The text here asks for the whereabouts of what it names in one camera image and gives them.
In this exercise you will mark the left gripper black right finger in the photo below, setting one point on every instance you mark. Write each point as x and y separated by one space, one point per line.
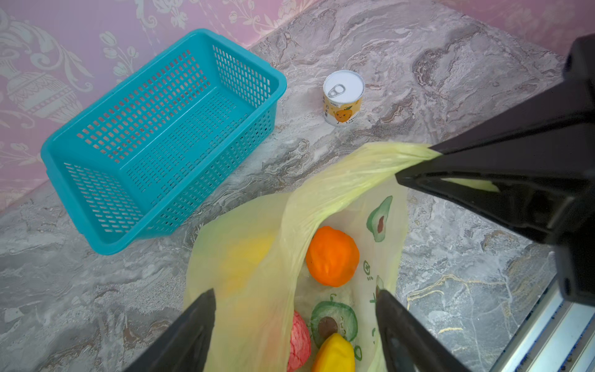
407 345

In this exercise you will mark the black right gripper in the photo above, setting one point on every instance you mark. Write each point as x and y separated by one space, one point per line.
541 208

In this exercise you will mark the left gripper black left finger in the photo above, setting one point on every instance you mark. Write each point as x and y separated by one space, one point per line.
184 346

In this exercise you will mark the yellow toy fruit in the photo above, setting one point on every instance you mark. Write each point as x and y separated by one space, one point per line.
335 354

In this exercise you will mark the orange toy fruit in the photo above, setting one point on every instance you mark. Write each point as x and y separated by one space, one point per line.
332 257

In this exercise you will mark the yellow plastic bag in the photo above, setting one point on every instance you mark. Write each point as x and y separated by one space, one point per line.
253 258

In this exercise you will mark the pink toy fruit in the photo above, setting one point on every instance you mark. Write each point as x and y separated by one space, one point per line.
300 350

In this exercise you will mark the teal plastic basket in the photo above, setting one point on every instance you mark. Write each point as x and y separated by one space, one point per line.
136 164

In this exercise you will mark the small orange-print tin can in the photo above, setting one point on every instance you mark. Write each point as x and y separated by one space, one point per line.
343 96

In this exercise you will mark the aluminium front rail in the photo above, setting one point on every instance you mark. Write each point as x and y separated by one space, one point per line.
557 335

